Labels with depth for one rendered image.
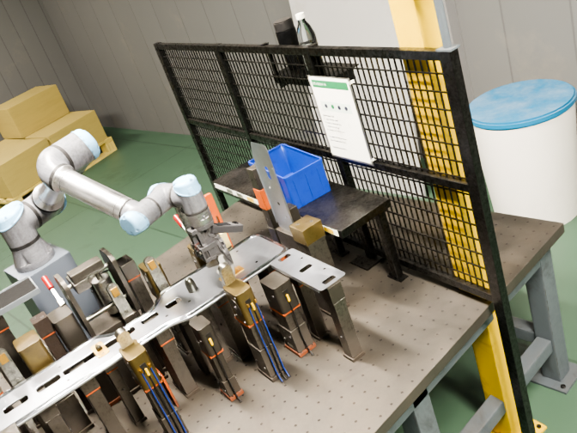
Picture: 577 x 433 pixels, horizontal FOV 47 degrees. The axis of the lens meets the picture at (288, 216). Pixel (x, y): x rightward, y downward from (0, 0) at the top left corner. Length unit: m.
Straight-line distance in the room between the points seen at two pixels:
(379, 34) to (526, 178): 1.27
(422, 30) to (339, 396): 1.06
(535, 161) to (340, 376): 1.86
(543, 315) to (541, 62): 1.80
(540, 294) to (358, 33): 2.24
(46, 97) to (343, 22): 4.32
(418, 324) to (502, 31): 2.32
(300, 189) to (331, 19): 2.23
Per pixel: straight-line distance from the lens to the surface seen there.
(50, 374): 2.15
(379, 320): 2.24
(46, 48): 8.71
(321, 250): 2.19
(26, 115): 7.69
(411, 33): 1.86
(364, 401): 1.97
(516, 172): 3.58
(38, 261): 2.60
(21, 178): 7.09
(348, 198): 2.29
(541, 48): 4.03
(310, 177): 2.33
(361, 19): 4.22
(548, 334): 2.74
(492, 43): 4.16
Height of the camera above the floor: 2.05
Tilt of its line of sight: 26 degrees down
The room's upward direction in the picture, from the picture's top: 20 degrees counter-clockwise
